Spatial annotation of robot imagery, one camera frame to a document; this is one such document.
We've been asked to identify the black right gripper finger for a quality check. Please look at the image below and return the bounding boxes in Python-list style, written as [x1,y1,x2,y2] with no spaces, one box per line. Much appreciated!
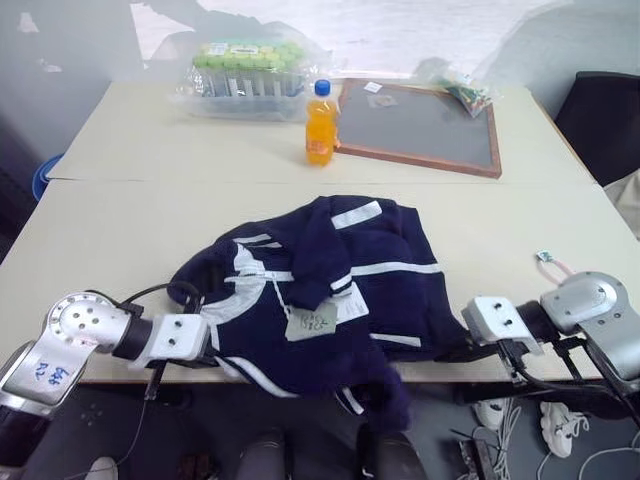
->
[433,343,471,364]

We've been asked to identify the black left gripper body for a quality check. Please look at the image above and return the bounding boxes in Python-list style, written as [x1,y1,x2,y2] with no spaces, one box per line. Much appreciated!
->
[164,349,224,372]

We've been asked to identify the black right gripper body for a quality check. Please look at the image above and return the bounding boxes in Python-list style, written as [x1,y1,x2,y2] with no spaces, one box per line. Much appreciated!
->
[467,335,544,372]

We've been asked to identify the navy jacket with white stripes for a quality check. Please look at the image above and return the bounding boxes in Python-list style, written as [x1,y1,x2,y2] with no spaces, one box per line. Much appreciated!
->
[168,194,471,432]

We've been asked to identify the pink loop with small tag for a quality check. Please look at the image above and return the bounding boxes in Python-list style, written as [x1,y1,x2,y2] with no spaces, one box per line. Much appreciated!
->
[535,250,577,287]

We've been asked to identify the white printed care label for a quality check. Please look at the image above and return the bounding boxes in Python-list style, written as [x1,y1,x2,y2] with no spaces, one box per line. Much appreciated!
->
[327,282,370,324]

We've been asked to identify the handwritten paper tag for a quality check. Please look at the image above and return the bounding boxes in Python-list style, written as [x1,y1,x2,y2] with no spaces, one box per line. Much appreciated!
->
[286,303,337,343]

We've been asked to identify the light shoe tip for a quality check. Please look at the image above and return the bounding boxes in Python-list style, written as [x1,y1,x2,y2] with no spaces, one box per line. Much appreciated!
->
[88,455,120,480]

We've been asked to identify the white cloth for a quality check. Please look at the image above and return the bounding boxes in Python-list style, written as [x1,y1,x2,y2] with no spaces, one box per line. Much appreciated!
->
[603,169,640,236]

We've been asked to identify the blue round container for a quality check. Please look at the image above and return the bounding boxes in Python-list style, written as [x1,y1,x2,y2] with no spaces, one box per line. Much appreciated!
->
[31,153,65,203]

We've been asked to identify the orange soda bottle blue cap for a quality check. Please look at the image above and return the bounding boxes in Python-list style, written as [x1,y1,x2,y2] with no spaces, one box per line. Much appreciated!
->
[304,78,337,169]

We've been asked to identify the bagged rack of test tubes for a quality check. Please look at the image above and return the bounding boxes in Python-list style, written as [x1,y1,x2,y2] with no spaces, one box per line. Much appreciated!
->
[168,40,335,124]

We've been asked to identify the wooden framed chalkboard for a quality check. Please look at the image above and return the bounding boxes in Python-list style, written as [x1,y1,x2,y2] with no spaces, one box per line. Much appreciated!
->
[333,77,503,179]

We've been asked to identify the black chair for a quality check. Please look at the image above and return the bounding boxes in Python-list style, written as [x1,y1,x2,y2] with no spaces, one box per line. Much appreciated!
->
[553,71,640,188]

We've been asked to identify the clear bag of colourful items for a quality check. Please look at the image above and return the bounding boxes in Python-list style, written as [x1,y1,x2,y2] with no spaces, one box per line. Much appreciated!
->
[418,58,496,120]

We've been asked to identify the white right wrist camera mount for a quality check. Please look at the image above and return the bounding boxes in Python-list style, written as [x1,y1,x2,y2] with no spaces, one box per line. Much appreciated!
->
[460,296,544,357]

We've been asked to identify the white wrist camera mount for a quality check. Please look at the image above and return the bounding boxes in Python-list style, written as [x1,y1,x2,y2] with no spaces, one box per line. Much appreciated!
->
[128,313,209,372]
[460,296,544,357]

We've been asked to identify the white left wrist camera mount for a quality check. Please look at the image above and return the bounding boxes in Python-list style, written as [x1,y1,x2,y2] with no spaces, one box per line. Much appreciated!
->
[128,313,209,372]

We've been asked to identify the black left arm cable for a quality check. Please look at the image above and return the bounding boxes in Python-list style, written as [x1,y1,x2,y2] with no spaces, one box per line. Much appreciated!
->
[121,281,202,315]

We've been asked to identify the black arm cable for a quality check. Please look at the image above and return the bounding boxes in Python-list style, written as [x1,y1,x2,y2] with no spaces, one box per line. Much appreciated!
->
[499,337,640,419]
[121,281,202,315]

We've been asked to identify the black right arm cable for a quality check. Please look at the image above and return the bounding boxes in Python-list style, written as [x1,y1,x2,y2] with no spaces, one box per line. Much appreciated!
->
[499,337,640,419]

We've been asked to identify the white floor cable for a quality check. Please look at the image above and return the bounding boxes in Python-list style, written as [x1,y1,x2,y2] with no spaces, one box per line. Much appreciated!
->
[537,444,640,480]

